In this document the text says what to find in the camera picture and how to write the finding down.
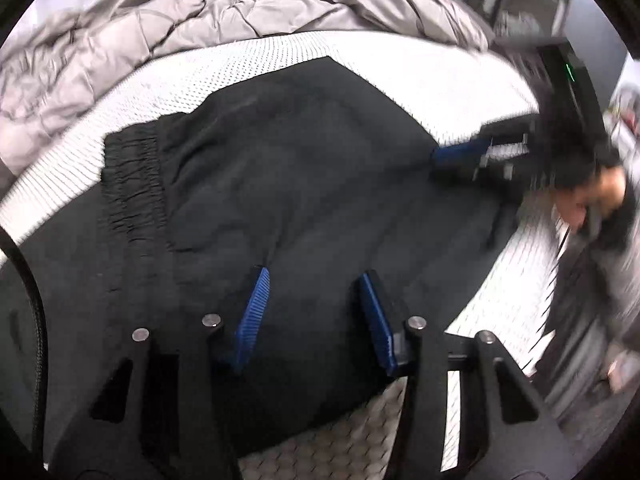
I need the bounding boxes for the white textured mattress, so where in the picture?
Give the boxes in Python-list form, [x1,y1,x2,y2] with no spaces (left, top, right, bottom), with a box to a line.
[0,30,568,480]

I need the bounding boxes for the grey quilted comforter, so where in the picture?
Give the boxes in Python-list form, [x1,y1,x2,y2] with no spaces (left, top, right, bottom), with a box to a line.
[0,0,496,193]

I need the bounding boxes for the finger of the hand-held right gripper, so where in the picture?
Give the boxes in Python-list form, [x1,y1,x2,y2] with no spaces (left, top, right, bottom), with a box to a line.
[432,119,533,166]
[429,159,523,192]

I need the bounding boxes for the person's right hand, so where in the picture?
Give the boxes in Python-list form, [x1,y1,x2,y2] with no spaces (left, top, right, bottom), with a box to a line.
[555,165,630,235]

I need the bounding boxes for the person's grey clothing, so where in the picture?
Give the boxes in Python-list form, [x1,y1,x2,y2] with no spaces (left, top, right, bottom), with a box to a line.
[537,237,631,413]

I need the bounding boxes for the black cable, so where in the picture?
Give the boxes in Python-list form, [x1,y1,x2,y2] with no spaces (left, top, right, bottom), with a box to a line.
[0,227,50,468]

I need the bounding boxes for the person's right forearm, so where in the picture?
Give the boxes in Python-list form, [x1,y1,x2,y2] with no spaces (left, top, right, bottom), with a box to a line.
[595,180,640,321]

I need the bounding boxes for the black pants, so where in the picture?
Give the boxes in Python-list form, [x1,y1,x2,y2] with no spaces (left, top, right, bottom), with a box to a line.
[0,55,523,466]

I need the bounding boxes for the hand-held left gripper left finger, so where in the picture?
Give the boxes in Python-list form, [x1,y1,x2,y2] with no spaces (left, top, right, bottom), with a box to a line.
[47,266,271,480]

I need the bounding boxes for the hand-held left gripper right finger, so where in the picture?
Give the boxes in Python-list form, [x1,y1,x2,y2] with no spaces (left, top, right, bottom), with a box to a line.
[356,270,576,480]

